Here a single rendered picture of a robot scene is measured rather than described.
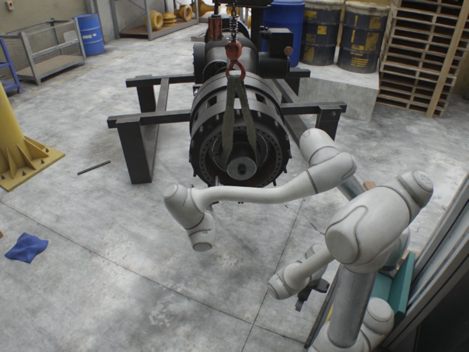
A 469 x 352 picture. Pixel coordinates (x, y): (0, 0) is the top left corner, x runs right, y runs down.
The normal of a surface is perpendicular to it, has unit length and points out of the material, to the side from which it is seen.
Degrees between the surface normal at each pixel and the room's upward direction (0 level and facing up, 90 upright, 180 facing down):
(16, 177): 0
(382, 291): 0
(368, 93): 90
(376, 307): 7
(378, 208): 10
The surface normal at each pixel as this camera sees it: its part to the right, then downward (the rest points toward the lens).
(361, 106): -0.40, 0.57
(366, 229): -0.07, -0.39
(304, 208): 0.00, -0.79
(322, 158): -0.45, -0.56
